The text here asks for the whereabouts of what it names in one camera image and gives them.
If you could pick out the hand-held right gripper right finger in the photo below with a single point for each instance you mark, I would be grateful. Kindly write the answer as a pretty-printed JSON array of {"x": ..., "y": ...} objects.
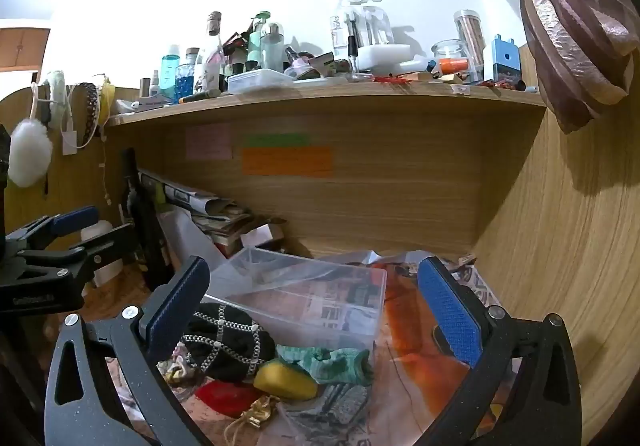
[{"x": 450, "y": 311}]

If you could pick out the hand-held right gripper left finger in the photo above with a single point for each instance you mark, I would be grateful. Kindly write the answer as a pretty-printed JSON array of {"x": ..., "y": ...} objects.
[{"x": 175, "y": 298}]

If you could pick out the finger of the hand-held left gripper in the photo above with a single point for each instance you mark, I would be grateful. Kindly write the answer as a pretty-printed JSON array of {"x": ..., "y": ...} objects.
[
  {"x": 75, "y": 220},
  {"x": 107, "y": 241}
]

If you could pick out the black beaded knit hat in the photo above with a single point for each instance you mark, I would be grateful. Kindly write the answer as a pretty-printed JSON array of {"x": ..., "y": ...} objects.
[{"x": 230, "y": 341}]

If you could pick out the green knitted sock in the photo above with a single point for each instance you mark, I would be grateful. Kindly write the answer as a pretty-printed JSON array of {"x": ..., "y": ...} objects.
[{"x": 335, "y": 365}]

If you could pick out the clear plastic storage box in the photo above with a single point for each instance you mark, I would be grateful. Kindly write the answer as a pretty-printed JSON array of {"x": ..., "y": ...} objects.
[{"x": 310, "y": 296}]

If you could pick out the yellow soft sponge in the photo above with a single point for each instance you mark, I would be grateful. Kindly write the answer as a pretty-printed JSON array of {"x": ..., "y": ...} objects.
[{"x": 285, "y": 380}]

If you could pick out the white plastic bottle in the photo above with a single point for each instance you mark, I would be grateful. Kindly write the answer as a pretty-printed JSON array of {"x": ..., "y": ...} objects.
[{"x": 107, "y": 276}]

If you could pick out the dark glass bottle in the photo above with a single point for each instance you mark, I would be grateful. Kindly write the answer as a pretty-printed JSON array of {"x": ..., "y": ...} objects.
[{"x": 147, "y": 236}]

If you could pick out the orange printed cloth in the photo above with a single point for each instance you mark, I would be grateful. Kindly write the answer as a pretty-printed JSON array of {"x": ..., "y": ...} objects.
[{"x": 415, "y": 341}]

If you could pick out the cream floral scrunchie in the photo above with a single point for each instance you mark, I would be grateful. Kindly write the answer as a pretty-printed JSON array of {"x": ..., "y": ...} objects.
[{"x": 177, "y": 366}]

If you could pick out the white fluffy pompom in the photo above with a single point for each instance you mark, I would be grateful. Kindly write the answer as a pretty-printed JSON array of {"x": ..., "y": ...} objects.
[{"x": 29, "y": 155}]

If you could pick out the stack of magazines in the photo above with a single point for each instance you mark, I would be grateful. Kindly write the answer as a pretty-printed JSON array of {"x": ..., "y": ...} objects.
[{"x": 215, "y": 213}]

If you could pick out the clear plastic bag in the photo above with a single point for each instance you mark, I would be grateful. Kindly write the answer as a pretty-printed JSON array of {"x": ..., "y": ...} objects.
[{"x": 370, "y": 258}]

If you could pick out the small brown box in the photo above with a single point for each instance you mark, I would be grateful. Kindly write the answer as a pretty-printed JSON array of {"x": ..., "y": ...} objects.
[{"x": 262, "y": 237}]

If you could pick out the black beaded headband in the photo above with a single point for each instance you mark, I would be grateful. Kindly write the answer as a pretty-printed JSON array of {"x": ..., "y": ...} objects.
[{"x": 91, "y": 110}]

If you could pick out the red cloth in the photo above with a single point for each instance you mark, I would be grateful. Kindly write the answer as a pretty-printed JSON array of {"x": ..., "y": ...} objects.
[{"x": 225, "y": 398}]

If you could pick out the yellow hanging cloth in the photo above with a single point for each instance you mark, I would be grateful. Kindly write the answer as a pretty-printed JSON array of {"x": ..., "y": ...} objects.
[{"x": 107, "y": 100}]

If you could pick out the white fluffy headband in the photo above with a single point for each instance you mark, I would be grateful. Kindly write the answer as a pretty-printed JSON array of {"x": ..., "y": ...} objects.
[{"x": 57, "y": 95}]

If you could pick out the white tube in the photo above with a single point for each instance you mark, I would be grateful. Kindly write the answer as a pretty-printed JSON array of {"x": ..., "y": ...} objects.
[{"x": 152, "y": 103}]

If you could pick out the pink sticky note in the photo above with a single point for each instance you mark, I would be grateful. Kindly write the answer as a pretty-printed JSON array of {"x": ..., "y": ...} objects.
[{"x": 209, "y": 141}]

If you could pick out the small white spray bottle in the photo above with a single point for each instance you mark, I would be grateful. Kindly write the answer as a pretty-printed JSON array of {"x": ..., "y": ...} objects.
[{"x": 154, "y": 83}]

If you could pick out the blue liquid bottle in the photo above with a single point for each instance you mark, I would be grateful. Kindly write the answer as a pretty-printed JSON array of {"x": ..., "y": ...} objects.
[{"x": 170, "y": 75}]

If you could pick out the jar of blue beads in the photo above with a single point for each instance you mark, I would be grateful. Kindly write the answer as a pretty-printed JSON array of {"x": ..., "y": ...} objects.
[{"x": 184, "y": 80}]

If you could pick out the orange sticky note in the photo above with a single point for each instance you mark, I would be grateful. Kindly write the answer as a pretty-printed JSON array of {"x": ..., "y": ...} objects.
[{"x": 287, "y": 161}]

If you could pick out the cardboard box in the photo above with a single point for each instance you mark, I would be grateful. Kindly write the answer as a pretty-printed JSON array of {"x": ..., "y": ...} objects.
[{"x": 22, "y": 48}]

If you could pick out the green sticky note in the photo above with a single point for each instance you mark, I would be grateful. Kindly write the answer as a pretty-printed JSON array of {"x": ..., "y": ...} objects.
[{"x": 277, "y": 139}]

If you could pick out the clear bottle with cork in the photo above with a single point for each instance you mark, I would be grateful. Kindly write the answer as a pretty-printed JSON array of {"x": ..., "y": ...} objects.
[{"x": 214, "y": 50}]

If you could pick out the clear lidded container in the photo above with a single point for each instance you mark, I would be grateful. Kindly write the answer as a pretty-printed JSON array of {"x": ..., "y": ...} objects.
[{"x": 260, "y": 80}]

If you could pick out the wooden shelf board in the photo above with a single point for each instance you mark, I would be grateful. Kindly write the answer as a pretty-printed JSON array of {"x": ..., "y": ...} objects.
[{"x": 325, "y": 98}]

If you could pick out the green pump bottle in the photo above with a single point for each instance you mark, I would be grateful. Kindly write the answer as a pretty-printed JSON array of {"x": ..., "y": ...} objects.
[{"x": 256, "y": 43}]

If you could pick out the pale green bottle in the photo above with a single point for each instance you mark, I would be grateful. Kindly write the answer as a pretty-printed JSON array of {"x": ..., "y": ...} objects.
[{"x": 272, "y": 48}]

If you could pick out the round glass jar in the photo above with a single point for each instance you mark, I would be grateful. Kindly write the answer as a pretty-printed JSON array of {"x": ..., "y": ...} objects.
[{"x": 450, "y": 56}]

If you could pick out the blue box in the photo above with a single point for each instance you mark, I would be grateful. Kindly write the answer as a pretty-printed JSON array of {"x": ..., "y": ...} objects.
[{"x": 506, "y": 59}]

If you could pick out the white rectangular box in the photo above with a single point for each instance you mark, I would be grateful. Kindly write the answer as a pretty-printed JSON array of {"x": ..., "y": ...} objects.
[{"x": 385, "y": 56}]

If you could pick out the tall clear tube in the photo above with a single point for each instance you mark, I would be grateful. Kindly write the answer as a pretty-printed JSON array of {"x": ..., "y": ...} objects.
[{"x": 471, "y": 38}]

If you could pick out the clear plastic package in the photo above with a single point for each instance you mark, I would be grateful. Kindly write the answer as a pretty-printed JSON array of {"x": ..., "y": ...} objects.
[{"x": 365, "y": 23}]

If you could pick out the brown striped hanging scarf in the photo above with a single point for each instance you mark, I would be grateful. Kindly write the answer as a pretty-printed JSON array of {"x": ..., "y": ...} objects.
[{"x": 570, "y": 35}]

